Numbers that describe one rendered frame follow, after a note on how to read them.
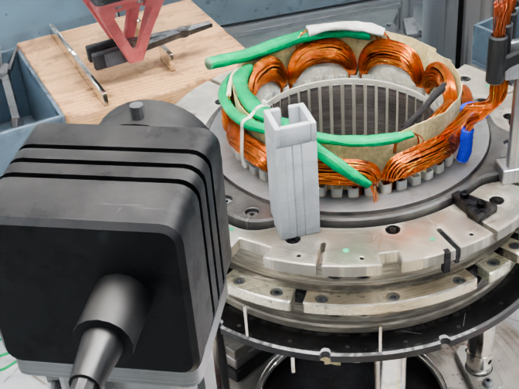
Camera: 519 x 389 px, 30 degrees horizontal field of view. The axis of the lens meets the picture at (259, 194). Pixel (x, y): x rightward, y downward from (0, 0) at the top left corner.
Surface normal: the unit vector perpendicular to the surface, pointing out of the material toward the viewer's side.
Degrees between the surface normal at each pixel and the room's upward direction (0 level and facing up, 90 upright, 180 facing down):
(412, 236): 0
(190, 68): 0
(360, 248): 0
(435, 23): 90
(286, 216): 90
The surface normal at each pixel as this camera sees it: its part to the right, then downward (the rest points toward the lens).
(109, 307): 0.13, -0.79
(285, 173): 0.26, 0.54
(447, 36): -0.36, 0.55
